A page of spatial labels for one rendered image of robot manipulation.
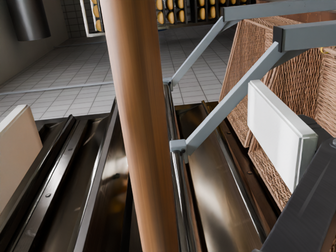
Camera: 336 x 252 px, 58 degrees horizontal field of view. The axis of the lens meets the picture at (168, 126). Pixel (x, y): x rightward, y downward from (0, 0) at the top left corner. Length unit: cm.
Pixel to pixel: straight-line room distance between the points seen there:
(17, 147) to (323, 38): 56
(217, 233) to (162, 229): 77
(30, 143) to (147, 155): 7
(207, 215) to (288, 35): 66
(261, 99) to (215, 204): 93
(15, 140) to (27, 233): 97
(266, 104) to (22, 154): 13
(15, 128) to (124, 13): 8
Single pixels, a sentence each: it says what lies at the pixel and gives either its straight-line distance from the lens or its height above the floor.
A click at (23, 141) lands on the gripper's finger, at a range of 18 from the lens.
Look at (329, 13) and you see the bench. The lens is 123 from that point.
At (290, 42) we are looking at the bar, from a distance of 61.
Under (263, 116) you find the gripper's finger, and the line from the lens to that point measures 16.
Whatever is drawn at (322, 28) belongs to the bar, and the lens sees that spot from 63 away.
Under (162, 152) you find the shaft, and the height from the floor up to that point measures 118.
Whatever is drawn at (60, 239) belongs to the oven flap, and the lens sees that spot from 108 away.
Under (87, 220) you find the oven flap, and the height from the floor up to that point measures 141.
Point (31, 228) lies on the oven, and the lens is 115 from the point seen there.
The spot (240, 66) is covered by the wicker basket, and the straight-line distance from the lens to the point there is 177.
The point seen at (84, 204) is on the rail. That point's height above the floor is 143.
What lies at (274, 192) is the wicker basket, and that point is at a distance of 108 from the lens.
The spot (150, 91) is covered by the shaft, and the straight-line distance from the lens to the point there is 18.
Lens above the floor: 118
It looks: level
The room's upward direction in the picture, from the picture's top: 96 degrees counter-clockwise
